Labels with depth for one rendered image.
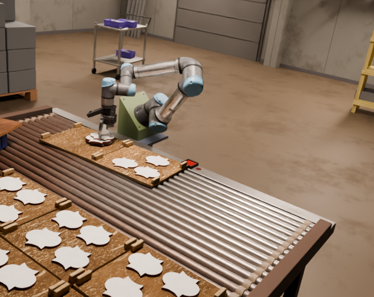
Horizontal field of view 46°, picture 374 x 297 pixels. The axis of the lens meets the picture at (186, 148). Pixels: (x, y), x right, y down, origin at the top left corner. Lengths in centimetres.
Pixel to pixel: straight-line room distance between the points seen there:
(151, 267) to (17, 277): 46
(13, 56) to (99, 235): 456
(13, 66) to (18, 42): 31
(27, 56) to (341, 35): 672
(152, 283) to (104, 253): 24
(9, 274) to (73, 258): 23
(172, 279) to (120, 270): 19
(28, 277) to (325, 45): 946
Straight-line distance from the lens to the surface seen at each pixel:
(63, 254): 174
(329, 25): 1050
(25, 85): 637
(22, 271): 168
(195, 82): 248
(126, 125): 298
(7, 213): 201
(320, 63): 1060
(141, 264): 170
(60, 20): 1179
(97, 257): 175
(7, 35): 610
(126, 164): 243
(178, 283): 164
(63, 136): 279
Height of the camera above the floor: 199
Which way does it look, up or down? 22 degrees down
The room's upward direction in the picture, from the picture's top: 7 degrees clockwise
